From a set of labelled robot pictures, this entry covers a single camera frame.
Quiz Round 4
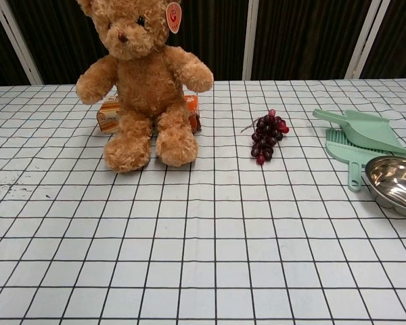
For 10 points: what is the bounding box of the brown plush teddy bear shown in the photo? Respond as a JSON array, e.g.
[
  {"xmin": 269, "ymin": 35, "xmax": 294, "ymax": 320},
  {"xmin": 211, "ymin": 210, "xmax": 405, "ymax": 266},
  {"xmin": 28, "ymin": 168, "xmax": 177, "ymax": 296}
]
[{"xmin": 75, "ymin": 0, "xmax": 215, "ymax": 174}]

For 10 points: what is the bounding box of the mint green plastic dustpan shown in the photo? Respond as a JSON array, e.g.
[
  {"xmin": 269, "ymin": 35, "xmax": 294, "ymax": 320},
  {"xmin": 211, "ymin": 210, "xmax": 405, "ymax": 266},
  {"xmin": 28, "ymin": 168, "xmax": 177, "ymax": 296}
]
[{"xmin": 313, "ymin": 108, "xmax": 406, "ymax": 156}]

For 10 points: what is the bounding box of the dark red grape bunch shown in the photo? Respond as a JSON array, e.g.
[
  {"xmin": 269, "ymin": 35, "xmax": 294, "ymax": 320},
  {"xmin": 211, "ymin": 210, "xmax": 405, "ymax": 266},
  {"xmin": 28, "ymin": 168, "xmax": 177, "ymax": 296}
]
[{"xmin": 240, "ymin": 108, "xmax": 290, "ymax": 166}]

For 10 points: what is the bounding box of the white black grid tablecloth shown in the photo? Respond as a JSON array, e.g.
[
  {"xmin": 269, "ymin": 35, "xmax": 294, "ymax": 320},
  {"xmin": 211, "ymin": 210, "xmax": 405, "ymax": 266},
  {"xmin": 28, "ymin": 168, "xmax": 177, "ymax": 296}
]
[{"xmin": 0, "ymin": 78, "xmax": 406, "ymax": 325}]

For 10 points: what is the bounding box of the stainless steel bowl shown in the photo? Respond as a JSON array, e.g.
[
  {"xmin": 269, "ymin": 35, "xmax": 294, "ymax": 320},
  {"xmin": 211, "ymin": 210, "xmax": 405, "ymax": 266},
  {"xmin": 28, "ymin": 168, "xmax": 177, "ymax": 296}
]
[{"xmin": 364, "ymin": 155, "xmax": 406, "ymax": 218}]

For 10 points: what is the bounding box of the orange striped cardboard box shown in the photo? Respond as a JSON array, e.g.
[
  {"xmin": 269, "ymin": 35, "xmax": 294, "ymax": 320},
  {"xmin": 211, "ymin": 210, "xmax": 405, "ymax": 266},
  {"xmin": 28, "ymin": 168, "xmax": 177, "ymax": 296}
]
[{"xmin": 97, "ymin": 95, "xmax": 203, "ymax": 135}]

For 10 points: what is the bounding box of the white metal frame post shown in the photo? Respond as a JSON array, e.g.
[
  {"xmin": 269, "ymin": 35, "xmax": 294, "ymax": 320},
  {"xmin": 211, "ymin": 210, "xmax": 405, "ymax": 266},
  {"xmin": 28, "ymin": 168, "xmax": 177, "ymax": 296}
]
[
  {"xmin": 0, "ymin": 0, "xmax": 44, "ymax": 85},
  {"xmin": 345, "ymin": 0, "xmax": 388, "ymax": 79},
  {"xmin": 242, "ymin": 0, "xmax": 259, "ymax": 81}
]

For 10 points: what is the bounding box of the mint green hand brush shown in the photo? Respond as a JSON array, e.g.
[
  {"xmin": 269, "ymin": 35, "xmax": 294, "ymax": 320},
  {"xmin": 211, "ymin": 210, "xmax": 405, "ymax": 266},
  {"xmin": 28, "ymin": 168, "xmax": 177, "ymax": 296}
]
[{"xmin": 325, "ymin": 127, "xmax": 406, "ymax": 193}]

